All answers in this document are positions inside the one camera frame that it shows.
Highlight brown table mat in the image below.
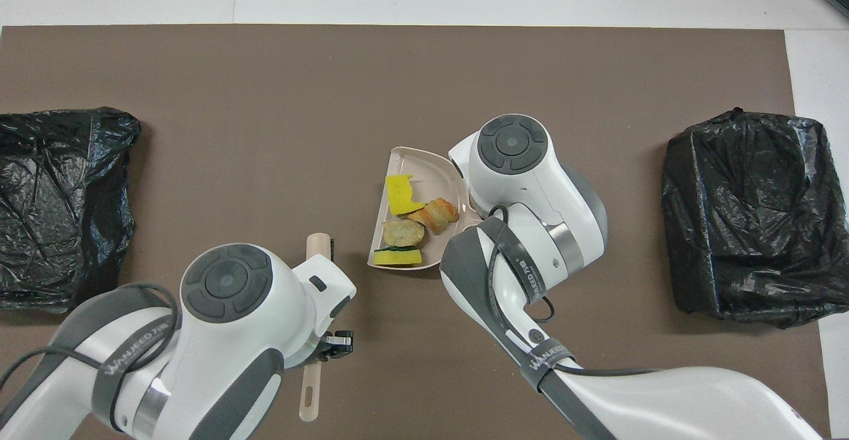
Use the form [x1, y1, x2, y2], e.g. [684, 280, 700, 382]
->
[0, 25, 833, 440]

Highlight black bag lined bin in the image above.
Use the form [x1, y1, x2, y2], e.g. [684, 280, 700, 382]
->
[0, 107, 143, 315]
[661, 108, 849, 330]

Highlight orange striped sponge chunk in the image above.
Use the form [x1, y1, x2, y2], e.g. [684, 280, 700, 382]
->
[407, 198, 461, 236]

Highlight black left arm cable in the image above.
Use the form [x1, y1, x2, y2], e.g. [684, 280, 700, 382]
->
[0, 282, 181, 429]

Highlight pale beige sponge chunk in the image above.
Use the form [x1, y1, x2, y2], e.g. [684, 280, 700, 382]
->
[382, 218, 428, 250]

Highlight yellow notched sponge piece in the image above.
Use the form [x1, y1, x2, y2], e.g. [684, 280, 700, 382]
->
[385, 174, 427, 217]

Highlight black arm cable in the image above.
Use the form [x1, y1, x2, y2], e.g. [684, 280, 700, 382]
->
[486, 204, 659, 379]
[0, 282, 181, 429]

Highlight beige plastic dustpan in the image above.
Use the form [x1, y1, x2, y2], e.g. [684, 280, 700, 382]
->
[366, 146, 486, 272]

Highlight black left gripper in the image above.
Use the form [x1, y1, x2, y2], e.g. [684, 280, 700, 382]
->
[309, 329, 356, 365]

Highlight beige hand brush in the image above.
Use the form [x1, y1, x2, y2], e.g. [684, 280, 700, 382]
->
[298, 232, 335, 423]

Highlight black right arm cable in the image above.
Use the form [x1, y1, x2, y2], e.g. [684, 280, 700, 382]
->
[486, 204, 659, 379]

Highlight yellow green-backed sponge piece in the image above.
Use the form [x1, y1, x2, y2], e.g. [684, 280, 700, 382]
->
[372, 246, 424, 267]

